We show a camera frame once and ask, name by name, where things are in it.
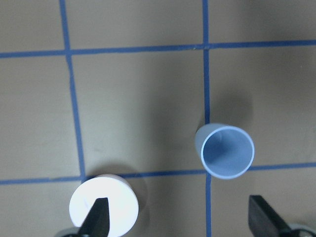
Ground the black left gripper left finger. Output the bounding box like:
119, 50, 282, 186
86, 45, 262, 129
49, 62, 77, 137
77, 197, 109, 237

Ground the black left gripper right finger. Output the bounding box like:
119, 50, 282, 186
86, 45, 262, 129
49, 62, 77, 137
248, 195, 290, 237

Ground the blue cup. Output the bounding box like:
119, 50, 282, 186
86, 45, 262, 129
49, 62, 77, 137
195, 123, 255, 180

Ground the pink bowl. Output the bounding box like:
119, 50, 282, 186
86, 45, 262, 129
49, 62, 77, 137
69, 174, 139, 237

